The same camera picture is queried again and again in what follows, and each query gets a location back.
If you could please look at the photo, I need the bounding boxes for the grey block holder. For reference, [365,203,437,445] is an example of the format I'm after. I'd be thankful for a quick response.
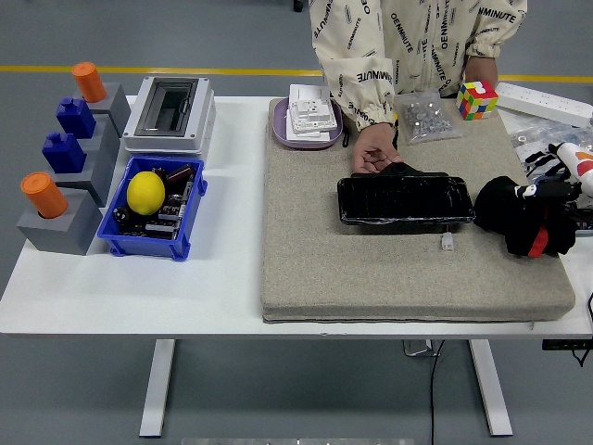
[51,138,117,209]
[69,113,123,161]
[76,82,133,139]
[17,187,104,256]

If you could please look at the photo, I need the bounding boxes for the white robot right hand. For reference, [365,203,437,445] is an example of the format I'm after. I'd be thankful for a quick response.
[514,141,593,203]

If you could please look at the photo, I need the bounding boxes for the purple oval tray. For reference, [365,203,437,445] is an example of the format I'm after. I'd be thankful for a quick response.
[271,96,345,150]

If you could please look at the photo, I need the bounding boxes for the white power strip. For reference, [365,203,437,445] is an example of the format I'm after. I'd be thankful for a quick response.
[495,83,593,129]

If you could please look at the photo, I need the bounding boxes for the grey electrical enclosure box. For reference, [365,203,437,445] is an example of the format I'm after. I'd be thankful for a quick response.
[120,76,217,156]

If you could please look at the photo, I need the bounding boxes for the grey box under table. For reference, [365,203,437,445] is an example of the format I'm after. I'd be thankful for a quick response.
[401,339,441,357]

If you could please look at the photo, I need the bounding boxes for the blue block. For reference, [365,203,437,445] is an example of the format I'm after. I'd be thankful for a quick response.
[56,96,97,139]
[41,132,88,175]

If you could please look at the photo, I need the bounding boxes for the orange cylinder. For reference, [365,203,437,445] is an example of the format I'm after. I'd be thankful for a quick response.
[20,172,69,220]
[71,62,108,104]

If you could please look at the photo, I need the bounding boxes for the black glossy panel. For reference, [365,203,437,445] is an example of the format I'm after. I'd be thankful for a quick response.
[336,161,477,227]

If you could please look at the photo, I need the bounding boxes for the pale tray of electronic parts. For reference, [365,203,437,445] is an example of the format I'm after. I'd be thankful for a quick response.
[572,203,593,237]

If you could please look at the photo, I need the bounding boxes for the brown cylindrical capacitor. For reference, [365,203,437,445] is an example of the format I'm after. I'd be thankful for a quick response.
[165,162,195,183]

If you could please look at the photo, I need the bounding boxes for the person's left hand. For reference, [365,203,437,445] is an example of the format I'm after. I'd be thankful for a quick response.
[462,56,501,90]

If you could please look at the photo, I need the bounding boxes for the black floor cable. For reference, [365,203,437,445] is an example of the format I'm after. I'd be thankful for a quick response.
[429,338,446,445]

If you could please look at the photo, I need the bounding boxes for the person's right hand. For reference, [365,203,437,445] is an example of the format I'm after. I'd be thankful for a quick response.
[350,121,404,174]

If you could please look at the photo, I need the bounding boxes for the black rag with red stripe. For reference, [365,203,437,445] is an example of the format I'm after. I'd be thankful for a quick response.
[473,174,579,259]

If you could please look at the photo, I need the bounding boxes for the blue plastic bin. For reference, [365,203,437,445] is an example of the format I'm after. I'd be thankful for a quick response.
[96,155,208,261]

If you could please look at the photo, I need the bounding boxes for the clear bags of small parts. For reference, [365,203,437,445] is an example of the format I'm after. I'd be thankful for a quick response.
[508,115,593,159]

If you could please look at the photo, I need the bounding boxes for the white table leg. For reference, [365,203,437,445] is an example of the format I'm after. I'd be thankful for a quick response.
[467,338,514,437]
[138,338,177,439]

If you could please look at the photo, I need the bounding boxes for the grey-brown mat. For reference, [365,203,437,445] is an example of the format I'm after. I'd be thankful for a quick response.
[260,95,577,324]

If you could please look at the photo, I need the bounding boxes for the yellow lemon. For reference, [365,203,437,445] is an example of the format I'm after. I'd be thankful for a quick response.
[126,171,167,216]

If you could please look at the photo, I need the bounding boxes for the white socket plate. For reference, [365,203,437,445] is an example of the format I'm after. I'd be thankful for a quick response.
[287,97,339,134]

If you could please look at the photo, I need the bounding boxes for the black table control panel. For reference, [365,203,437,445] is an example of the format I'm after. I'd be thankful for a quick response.
[541,338,593,352]

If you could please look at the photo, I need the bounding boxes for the colourful puzzle cube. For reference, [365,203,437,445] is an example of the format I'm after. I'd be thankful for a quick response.
[456,81,499,121]

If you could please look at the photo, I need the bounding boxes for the white flat cover plate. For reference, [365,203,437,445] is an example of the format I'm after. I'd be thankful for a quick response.
[285,110,333,142]

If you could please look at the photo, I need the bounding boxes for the person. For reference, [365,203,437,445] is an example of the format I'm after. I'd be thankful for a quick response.
[309,0,529,134]

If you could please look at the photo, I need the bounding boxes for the dark circuit board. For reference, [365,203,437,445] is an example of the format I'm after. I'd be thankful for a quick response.
[120,175,195,240]

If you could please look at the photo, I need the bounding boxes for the clear bag of metal nuts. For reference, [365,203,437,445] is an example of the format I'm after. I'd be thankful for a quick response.
[393,90,464,147]

